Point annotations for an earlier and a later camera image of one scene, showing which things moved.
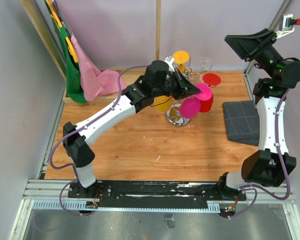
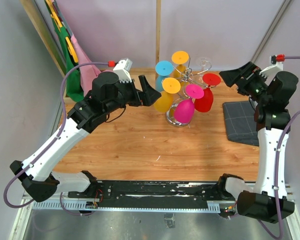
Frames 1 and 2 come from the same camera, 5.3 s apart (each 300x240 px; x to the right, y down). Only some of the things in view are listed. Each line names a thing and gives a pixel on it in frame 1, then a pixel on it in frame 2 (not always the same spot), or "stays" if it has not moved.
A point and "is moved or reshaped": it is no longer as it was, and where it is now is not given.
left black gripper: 185,87 to 150,95
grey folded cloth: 242,120 stays
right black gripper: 250,46 to 249,71
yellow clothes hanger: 71,48 stays
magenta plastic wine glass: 190,107 is moved or reshaped
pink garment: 95,82 stays
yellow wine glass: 181,57 stays
